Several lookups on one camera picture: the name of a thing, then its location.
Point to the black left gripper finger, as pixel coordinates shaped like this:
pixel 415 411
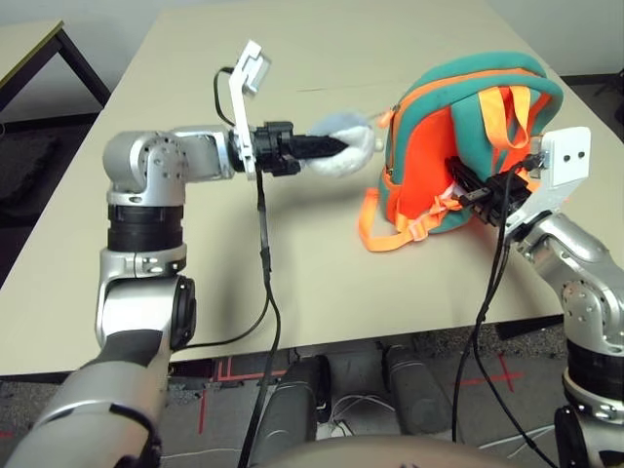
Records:
pixel 317 146

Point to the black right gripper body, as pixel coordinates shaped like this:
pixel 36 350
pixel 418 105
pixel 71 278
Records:
pixel 507 197

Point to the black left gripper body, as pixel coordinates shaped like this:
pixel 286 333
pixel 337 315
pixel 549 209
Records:
pixel 275 151

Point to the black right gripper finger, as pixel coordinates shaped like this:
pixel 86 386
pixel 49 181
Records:
pixel 470 180
pixel 475 197

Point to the grey white plush toy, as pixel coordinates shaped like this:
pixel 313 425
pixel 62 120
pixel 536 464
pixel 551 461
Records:
pixel 346 163

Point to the green and orange backpack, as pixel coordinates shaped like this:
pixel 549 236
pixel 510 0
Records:
pixel 424 146

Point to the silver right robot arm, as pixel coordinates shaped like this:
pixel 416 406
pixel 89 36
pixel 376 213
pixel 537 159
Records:
pixel 580 263

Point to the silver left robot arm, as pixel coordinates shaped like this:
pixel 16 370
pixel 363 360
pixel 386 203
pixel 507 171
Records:
pixel 146 161

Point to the grey robot right leg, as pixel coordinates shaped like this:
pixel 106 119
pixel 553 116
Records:
pixel 419 390

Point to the grey robot leg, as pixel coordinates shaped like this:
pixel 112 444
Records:
pixel 419 390
pixel 292 404

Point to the black-framed side table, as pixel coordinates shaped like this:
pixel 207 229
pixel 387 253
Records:
pixel 58 44

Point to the black foam pad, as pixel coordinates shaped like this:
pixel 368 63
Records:
pixel 24 166

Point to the grey robot left leg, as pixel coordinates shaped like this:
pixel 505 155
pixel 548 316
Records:
pixel 292 404

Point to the beige robot torso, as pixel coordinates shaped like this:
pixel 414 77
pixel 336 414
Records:
pixel 390 456

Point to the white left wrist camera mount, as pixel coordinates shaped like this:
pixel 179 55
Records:
pixel 241 97

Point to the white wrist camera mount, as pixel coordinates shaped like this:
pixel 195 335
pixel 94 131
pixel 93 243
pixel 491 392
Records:
pixel 560 161
pixel 241 97

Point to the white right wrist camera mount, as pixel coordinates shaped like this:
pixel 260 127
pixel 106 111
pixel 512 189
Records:
pixel 560 161

